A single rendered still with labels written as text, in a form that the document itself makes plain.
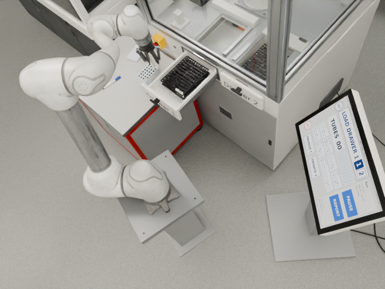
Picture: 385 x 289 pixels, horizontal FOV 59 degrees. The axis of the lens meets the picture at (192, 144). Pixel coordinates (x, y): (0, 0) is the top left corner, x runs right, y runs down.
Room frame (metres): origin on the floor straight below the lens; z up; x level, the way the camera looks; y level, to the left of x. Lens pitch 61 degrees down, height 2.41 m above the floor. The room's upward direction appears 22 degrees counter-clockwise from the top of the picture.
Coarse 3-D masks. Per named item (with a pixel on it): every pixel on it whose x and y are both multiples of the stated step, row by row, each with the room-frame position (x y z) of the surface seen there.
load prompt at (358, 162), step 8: (344, 112) 0.56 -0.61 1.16; (344, 120) 0.53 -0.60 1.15; (352, 120) 0.50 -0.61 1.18; (344, 128) 0.50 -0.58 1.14; (352, 128) 0.48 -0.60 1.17; (344, 136) 0.47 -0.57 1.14; (352, 136) 0.45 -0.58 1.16; (352, 144) 0.42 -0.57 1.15; (352, 152) 0.39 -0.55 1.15; (360, 152) 0.38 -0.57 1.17; (352, 160) 0.37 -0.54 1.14; (360, 160) 0.35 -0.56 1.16; (360, 168) 0.32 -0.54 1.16; (360, 176) 0.30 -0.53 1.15; (368, 176) 0.28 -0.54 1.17
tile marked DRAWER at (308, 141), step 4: (304, 136) 0.59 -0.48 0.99; (308, 136) 0.58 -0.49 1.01; (304, 140) 0.58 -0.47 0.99; (308, 140) 0.56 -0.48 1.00; (312, 140) 0.55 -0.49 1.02; (308, 144) 0.55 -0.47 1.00; (312, 144) 0.53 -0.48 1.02; (308, 148) 0.53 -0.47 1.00; (312, 148) 0.52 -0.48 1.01; (308, 152) 0.52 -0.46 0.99; (312, 152) 0.50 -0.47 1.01
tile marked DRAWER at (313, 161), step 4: (316, 156) 0.48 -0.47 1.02; (308, 160) 0.49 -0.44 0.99; (312, 160) 0.47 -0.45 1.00; (316, 160) 0.46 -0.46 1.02; (312, 164) 0.46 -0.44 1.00; (316, 164) 0.45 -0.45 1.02; (312, 168) 0.44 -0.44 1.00; (316, 168) 0.43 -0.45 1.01; (312, 172) 0.43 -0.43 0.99; (316, 172) 0.42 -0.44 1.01; (312, 176) 0.41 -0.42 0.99; (316, 176) 0.40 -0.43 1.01
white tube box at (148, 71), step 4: (148, 64) 1.53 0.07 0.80; (144, 68) 1.51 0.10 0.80; (148, 68) 1.50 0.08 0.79; (152, 68) 1.50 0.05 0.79; (156, 68) 1.48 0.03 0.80; (140, 72) 1.50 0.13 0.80; (144, 72) 1.48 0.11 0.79; (148, 72) 1.48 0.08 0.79; (152, 72) 1.46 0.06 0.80; (156, 72) 1.46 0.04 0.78; (136, 76) 1.47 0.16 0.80; (140, 76) 1.46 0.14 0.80; (144, 76) 1.46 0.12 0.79; (148, 76) 1.44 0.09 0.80; (152, 76) 1.44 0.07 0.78; (140, 80) 1.45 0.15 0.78; (144, 80) 1.42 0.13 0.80; (148, 80) 1.42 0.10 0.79
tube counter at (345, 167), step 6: (336, 144) 0.46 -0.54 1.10; (342, 144) 0.45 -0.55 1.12; (336, 150) 0.44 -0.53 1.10; (342, 150) 0.43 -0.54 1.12; (342, 156) 0.41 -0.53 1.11; (342, 162) 0.38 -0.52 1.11; (348, 162) 0.37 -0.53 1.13; (342, 168) 0.37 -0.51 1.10; (348, 168) 0.35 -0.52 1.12; (342, 174) 0.34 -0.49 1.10; (348, 174) 0.33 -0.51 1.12; (348, 180) 0.31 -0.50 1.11
